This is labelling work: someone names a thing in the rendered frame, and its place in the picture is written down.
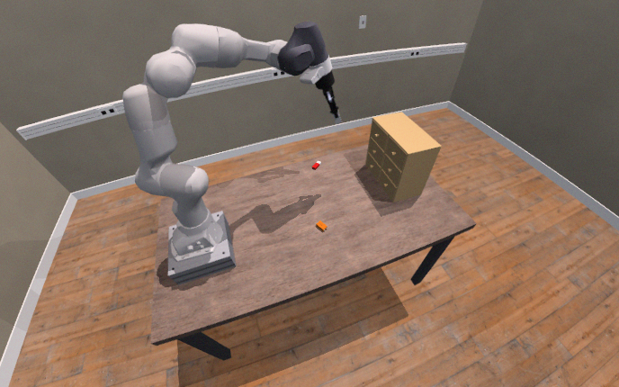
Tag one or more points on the brown wooden chest of drawers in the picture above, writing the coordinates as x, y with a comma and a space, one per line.
421, 149

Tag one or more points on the brown wooden drawer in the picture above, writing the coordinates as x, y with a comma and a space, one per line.
387, 185
379, 135
399, 155
374, 167
376, 150
391, 170

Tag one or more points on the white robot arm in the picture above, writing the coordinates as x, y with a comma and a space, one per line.
170, 74

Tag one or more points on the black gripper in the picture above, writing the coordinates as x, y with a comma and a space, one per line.
326, 83

